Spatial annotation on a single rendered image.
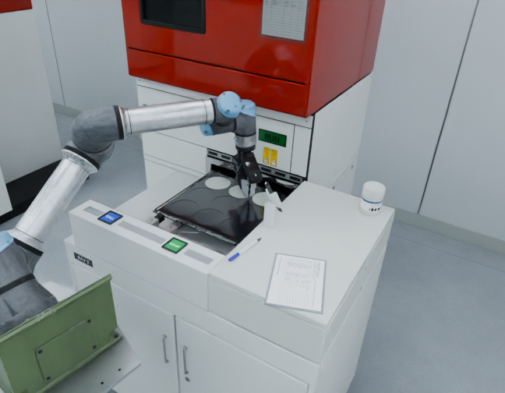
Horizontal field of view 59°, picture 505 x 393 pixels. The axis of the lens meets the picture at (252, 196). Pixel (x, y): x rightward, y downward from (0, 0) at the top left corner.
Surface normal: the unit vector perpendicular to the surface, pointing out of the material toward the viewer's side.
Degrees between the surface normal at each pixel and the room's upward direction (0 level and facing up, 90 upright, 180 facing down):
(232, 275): 0
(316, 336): 90
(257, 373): 90
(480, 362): 0
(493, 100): 90
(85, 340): 90
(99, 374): 0
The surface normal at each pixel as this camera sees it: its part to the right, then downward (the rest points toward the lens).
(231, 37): -0.51, 0.43
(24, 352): 0.76, 0.36
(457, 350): 0.04, -0.85
